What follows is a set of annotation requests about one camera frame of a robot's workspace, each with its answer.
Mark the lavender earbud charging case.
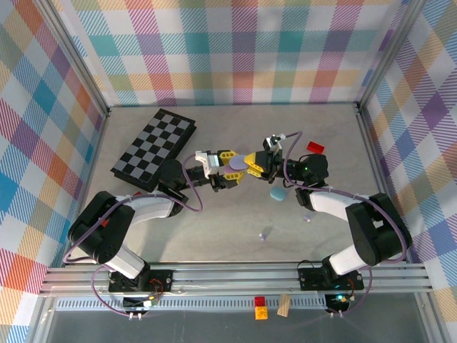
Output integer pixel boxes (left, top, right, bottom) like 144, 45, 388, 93
223, 154, 250, 176

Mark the black and grey chessboard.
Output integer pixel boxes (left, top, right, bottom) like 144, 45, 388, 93
109, 108, 198, 192

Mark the small black circuit board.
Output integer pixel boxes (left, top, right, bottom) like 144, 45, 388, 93
325, 292, 358, 312
122, 292, 161, 312

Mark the small wooden block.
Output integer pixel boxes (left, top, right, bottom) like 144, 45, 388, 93
276, 294, 291, 317

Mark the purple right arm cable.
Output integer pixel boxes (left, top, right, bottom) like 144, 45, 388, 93
280, 131, 410, 319

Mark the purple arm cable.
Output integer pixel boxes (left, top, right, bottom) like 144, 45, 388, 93
62, 156, 204, 319
280, 131, 410, 319

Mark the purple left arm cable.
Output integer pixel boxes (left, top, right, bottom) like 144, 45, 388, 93
62, 156, 204, 319

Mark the aluminium side rail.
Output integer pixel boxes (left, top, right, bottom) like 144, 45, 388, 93
69, 113, 110, 229
356, 102, 403, 222

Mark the wide aluminium base rail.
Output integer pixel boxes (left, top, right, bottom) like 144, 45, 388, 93
38, 262, 433, 298

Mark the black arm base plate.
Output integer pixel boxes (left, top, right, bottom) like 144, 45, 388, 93
298, 262, 365, 292
108, 270, 175, 293

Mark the grey slotted cable duct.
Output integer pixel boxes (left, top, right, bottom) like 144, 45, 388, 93
55, 298, 329, 312

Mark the aluminium frame post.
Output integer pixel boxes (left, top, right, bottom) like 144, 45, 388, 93
35, 0, 112, 121
356, 0, 428, 111

